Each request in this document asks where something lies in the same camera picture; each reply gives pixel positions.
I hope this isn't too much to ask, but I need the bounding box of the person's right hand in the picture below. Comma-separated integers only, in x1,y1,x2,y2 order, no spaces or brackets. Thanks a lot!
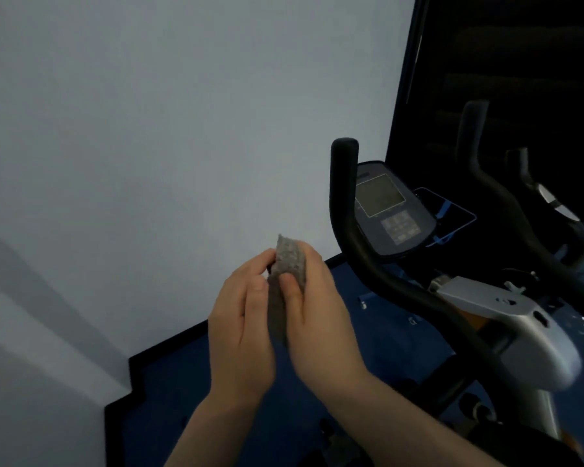
278,240,371,403

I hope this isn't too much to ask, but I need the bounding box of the person's left hand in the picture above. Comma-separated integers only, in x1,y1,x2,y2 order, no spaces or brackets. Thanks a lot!
207,248,278,410

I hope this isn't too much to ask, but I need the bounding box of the grey cleaning cloth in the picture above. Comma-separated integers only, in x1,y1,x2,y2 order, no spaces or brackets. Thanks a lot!
266,233,308,349

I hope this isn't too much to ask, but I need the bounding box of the person's left forearm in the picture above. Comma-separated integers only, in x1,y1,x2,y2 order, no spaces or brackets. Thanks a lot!
164,395,264,467

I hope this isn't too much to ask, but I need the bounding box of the person's right forearm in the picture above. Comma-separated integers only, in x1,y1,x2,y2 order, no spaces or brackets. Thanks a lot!
321,370,508,467

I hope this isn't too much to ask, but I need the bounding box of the exercise bike console display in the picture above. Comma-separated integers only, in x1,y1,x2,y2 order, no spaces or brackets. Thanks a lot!
352,160,437,259

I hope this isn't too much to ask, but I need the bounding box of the black baseboard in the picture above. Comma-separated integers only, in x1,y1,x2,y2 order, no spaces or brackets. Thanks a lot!
104,252,347,467

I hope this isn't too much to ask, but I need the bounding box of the black exercise bike handlebar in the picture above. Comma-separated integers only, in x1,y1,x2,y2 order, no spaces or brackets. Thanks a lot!
329,99,584,415

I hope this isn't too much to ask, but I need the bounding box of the grey exercise bike frame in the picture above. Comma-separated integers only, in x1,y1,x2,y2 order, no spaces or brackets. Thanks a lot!
427,275,584,445

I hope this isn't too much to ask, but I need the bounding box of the dark wall mirror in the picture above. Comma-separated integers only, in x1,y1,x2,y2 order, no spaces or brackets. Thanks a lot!
384,0,584,268

